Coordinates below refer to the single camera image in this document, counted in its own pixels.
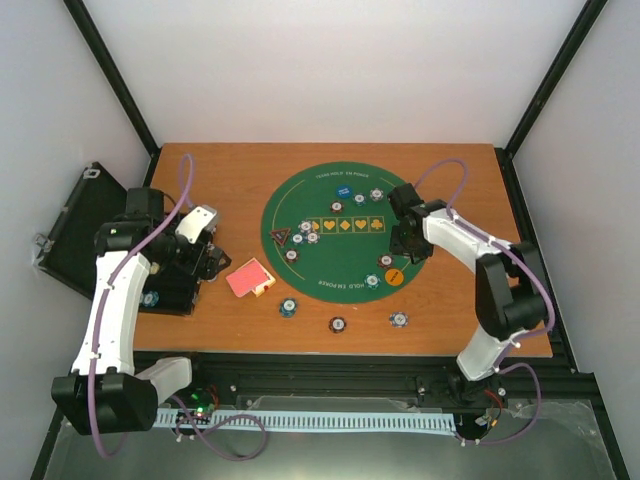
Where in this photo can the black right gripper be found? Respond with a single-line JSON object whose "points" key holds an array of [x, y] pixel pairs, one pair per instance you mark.
{"points": [[396, 247]]}

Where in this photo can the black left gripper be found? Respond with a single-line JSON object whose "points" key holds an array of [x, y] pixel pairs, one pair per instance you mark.
{"points": [[209, 270]]}

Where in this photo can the red playing card deck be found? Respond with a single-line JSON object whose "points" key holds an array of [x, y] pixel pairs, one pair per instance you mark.
{"points": [[246, 278]]}

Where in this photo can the orange big blind button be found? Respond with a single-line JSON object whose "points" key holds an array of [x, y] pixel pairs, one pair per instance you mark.
{"points": [[394, 277]]}

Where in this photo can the black triangular all-in marker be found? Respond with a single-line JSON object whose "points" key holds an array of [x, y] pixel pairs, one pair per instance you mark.
{"points": [[280, 235]]}

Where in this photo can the blue small blind button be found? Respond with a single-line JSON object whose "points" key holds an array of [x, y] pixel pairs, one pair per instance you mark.
{"points": [[344, 191]]}

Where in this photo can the blue 10 chip stack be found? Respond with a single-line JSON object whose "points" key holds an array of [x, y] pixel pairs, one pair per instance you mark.
{"points": [[399, 319]]}

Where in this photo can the teal 50 chip stack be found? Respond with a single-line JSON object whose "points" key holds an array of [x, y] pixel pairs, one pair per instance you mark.
{"points": [[288, 307]]}

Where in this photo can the brown 100 chip stack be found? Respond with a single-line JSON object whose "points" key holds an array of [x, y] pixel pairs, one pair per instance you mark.
{"points": [[337, 324]]}

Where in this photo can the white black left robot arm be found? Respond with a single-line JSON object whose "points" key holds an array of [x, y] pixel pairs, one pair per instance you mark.
{"points": [[103, 393]]}

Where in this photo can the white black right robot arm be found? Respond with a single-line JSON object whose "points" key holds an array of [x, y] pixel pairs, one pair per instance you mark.
{"points": [[512, 301]]}

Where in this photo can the yellow card box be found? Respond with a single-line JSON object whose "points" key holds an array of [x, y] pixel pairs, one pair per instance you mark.
{"points": [[261, 288]]}

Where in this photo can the chips inside case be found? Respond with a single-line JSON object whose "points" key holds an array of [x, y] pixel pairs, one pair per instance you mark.
{"points": [[149, 299]]}

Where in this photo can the round green poker mat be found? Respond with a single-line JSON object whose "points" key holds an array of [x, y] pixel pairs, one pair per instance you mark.
{"points": [[350, 242]]}

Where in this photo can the black poker chip case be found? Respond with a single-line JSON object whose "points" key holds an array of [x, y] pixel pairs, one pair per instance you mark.
{"points": [[100, 216]]}

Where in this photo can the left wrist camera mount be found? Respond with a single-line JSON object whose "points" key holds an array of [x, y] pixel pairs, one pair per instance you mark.
{"points": [[201, 219]]}

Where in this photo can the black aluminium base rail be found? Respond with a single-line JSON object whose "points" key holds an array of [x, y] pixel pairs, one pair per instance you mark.
{"points": [[428, 382]]}

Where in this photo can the light blue cable duct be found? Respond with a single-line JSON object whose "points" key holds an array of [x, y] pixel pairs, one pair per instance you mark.
{"points": [[315, 422]]}

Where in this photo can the black left frame post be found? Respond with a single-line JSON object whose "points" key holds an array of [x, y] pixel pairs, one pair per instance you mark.
{"points": [[89, 31]]}

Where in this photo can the black frame post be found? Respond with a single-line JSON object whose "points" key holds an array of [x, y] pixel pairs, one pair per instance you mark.
{"points": [[577, 34], [89, 31]]}

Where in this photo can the black right frame post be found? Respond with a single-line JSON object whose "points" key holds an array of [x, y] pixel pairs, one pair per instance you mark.
{"points": [[577, 34]]}

